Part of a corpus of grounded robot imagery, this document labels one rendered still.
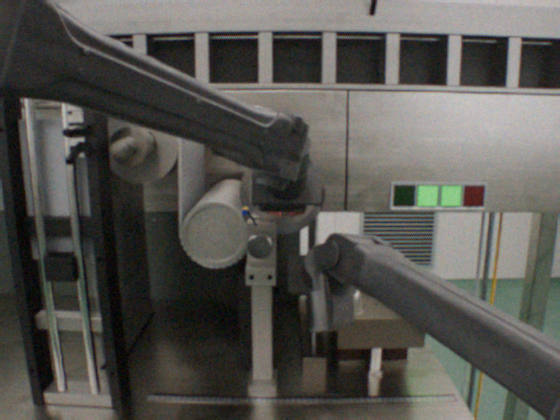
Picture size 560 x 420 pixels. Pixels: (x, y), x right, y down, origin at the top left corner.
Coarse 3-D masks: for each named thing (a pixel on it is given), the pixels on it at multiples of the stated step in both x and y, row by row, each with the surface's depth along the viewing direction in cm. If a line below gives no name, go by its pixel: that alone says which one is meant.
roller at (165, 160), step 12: (108, 120) 77; (120, 120) 77; (108, 132) 78; (156, 132) 78; (168, 144) 78; (156, 156) 79; (168, 156) 79; (120, 168) 79; (132, 168) 79; (144, 168) 79; (156, 168) 79; (168, 168) 79; (132, 180) 80; (144, 180) 80
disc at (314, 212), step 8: (248, 168) 78; (248, 176) 78; (240, 184) 79; (248, 184) 79; (240, 192) 79; (248, 192) 79; (240, 200) 79; (248, 200) 79; (248, 208) 80; (312, 208) 79; (320, 208) 79; (248, 216) 80; (256, 216) 80; (312, 216) 80; (296, 224) 80; (304, 224) 80; (280, 232) 80; (288, 232) 80
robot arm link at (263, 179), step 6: (288, 114) 51; (216, 150) 60; (222, 156) 61; (258, 174) 52; (264, 174) 52; (258, 180) 52; (264, 180) 52; (270, 180) 51; (276, 180) 52; (282, 180) 52; (288, 180) 55; (276, 186) 52; (282, 186) 53
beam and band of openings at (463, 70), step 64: (192, 0) 104; (256, 0) 104; (320, 0) 103; (384, 0) 103; (192, 64) 114; (256, 64) 114; (320, 64) 113; (384, 64) 108; (448, 64) 106; (512, 64) 106
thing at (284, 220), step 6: (258, 210) 79; (306, 210) 79; (264, 216) 79; (270, 216) 79; (276, 216) 79; (282, 216) 79; (288, 216) 79; (294, 216) 79; (300, 216) 79; (282, 222) 79; (288, 222) 79; (294, 222) 79
